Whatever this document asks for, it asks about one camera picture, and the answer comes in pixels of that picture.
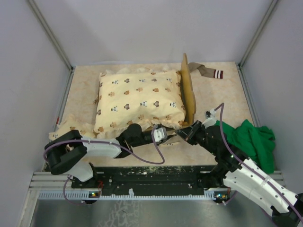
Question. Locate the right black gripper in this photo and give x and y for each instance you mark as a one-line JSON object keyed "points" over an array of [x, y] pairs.
{"points": [[188, 134]]}

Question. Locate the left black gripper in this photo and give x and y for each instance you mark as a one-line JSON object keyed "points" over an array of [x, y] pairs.
{"points": [[165, 140]]}

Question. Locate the wooden pet bed frame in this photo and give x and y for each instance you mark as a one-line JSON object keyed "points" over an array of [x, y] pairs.
{"points": [[187, 89]]}

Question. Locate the cream animal print cushion cover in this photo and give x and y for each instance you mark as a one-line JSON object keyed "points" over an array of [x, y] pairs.
{"points": [[139, 101]]}

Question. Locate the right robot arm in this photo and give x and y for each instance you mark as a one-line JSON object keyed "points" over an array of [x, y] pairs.
{"points": [[235, 170]]}

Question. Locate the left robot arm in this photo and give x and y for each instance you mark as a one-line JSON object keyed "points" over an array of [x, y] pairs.
{"points": [[65, 154]]}

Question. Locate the brown striped sock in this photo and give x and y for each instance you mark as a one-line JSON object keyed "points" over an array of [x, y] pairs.
{"points": [[204, 71]]}

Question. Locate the green cloth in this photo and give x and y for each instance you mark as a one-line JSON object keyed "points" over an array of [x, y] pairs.
{"points": [[258, 143]]}

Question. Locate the small cream animal pillow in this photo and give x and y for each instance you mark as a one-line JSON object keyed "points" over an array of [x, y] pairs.
{"points": [[72, 123]]}

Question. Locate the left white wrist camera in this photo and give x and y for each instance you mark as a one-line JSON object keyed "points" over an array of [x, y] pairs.
{"points": [[159, 134]]}

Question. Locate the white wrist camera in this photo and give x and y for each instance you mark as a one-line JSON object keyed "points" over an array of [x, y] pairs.
{"points": [[159, 134], [210, 119]]}

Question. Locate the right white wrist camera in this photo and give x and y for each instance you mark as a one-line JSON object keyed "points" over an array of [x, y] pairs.
{"points": [[210, 119]]}

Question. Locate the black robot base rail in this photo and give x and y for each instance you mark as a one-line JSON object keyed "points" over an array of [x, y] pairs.
{"points": [[147, 183]]}

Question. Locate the right aluminium frame post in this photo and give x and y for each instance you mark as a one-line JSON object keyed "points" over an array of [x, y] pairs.
{"points": [[265, 20]]}

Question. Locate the aluminium frame post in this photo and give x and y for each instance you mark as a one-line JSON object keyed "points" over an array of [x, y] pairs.
{"points": [[265, 20], [49, 33]]}

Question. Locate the left aluminium frame post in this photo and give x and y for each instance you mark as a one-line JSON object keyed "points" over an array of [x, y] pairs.
{"points": [[49, 33]]}

